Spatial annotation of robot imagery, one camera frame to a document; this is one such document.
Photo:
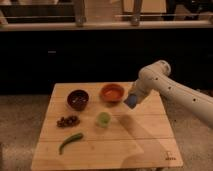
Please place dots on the blue sponge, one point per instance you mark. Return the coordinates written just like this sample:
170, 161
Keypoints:
131, 101

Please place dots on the red bowl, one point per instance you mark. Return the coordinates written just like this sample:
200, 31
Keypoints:
112, 92

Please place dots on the dark grape bunch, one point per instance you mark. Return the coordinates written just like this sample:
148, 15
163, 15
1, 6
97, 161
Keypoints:
68, 122

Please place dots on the green cup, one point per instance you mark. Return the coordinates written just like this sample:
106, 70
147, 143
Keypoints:
103, 119

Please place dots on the green chili pepper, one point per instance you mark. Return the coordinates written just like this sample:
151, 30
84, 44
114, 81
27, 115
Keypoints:
70, 139

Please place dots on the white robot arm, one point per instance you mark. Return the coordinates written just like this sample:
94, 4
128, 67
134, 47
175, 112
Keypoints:
156, 77

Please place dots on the dark brown bowl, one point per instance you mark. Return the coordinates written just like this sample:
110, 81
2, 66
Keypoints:
78, 99

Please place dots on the long dark counter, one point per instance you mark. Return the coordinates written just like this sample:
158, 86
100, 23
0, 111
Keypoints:
34, 57

